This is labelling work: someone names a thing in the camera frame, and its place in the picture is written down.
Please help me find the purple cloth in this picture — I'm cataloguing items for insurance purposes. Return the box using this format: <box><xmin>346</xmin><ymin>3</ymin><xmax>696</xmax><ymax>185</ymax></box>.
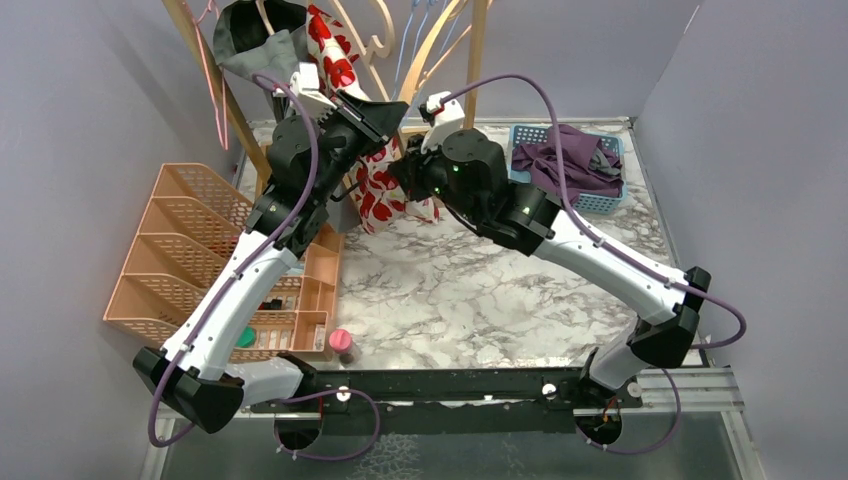
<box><xmin>511</xmin><ymin>123</ymin><xmax>625</xmax><ymax>210</ymax></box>

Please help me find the peach compartment tray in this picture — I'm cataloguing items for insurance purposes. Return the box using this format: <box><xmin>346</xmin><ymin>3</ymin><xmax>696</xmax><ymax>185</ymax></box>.
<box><xmin>254</xmin><ymin>225</ymin><xmax>346</xmax><ymax>363</ymax></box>

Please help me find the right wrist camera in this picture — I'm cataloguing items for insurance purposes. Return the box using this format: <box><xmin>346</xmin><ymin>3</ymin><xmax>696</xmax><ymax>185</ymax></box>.
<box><xmin>419</xmin><ymin>91</ymin><xmax>465</xmax><ymax>153</ymax></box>

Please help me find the pink capped bottle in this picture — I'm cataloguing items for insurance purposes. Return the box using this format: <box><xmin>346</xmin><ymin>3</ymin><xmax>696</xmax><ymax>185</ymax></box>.
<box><xmin>328</xmin><ymin>328</ymin><xmax>359</xmax><ymax>365</ymax></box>

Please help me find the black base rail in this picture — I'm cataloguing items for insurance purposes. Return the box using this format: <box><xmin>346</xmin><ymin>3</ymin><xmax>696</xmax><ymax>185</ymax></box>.
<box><xmin>248</xmin><ymin>364</ymin><xmax>644</xmax><ymax>439</ymax></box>

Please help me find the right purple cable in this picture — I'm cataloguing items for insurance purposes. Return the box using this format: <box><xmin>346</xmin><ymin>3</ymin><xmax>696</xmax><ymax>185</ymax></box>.
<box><xmin>437</xmin><ymin>72</ymin><xmax>749</xmax><ymax>458</ymax></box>

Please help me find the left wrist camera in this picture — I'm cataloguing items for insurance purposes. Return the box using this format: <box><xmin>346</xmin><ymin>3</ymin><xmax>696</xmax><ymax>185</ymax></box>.
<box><xmin>289</xmin><ymin>62</ymin><xmax>335</xmax><ymax>121</ymax></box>

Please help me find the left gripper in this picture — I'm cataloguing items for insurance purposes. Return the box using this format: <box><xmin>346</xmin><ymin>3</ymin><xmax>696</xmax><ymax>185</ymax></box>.
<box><xmin>310</xmin><ymin>88</ymin><xmax>406</xmax><ymax>203</ymax></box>

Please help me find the blue wire hanger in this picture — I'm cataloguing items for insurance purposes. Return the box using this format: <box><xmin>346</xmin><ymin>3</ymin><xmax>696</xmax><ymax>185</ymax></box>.
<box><xmin>390</xmin><ymin>1</ymin><xmax>468</xmax><ymax>103</ymax></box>

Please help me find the wooden hanger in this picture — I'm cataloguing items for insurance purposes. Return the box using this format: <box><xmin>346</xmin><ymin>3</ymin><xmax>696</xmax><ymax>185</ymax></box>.
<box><xmin>329</xmin><ymin>0</ymin><xmax>396</xmax><ymax>100</ymax></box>
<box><xmin>392</xmin><ymin>0</ymin><xmax>494</xmax><ymax>105</ymax></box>
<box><xmin>255</xmin><ymin>0</ymin><xmax>276</xmax><ymax>36</ymax></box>

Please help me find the pink wire hanger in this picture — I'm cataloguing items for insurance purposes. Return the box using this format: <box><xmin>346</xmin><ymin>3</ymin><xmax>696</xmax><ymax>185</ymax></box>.
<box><xmin>183</xmin><ymin>0</ymin><xmax>230</xmax><ymax>151</ymax></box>

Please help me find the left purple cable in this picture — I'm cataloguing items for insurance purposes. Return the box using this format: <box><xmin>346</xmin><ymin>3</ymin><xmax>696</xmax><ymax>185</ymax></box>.
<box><xmin>146</xmin><ymin>71</ymin><xmax>382</xmax><ymax>464</ymax></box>

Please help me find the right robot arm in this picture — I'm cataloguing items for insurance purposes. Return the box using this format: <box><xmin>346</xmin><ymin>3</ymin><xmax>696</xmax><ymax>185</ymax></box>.
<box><xmin>389</xmin><ymin>129</ymin><xmax>710</xmax><ymax>407</ymax></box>

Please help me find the red poppy print cloth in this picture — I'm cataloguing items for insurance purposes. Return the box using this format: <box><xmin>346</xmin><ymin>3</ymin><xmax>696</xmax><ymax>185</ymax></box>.
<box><xmin>306</xmin><ymin>4</ymin><xmax>440</xmax><ymax>234</ymax></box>

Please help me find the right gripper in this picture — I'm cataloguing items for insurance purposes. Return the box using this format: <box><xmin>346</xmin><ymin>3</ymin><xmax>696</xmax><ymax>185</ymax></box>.
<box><xmin>389</xmin><ymin>130</ymin><xmax>483</xmax><ymax>228</ymax></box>

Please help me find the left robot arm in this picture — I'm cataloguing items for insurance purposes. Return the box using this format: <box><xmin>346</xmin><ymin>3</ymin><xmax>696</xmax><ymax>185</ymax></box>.
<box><xmin>133</xmin><ymin>91</ymin><xmax>409</xmax><ymax>434</ymax></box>

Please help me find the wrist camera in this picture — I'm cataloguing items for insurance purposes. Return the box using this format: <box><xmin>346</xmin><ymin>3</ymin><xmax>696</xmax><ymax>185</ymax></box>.
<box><xmin>419</xmin><ymin>91</ymin><xmax>465</xmax><ymax>153</ymax></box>
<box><xmin>289</xmin><ymin>62</ymin><xmax>335</xmax><ymax>121</ymax></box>

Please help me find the wooden clothes rack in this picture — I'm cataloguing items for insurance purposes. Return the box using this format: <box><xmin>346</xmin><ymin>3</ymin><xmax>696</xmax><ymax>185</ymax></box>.
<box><xmin>162</xmin><ymin>0</ymin><xmax>492</xmax><ymax>185</ymax></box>

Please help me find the grey skirt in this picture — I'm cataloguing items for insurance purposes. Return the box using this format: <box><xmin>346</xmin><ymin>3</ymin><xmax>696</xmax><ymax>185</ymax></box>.
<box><xmin>213</xmin><ymin>1</ymin><xmax>324</xmax><ymax>217</ymax></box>

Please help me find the peach plastic file organizer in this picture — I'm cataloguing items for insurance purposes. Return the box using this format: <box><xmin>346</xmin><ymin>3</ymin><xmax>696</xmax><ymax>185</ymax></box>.
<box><xmin>103</xmin><ymin>162</ymin><xmax>280</xmax><ymax>362</ymax></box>

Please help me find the blue plastic basket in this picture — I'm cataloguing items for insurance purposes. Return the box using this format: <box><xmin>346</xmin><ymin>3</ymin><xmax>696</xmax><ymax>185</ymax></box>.
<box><xmin>506</xmin><ymin>123</ymin><xmax>629</xmax><ymax>216</ymax></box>

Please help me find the purple cable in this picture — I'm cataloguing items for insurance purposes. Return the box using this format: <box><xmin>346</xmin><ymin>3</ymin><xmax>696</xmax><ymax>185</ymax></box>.
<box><xmin>146</xmin><ymin>71</ymin><xmax>382</xmax><ymax>464</ymax></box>
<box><xmin>437</xmin><ymin>72</ymin><xmax>749</xmax><ymax>458</ymax></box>

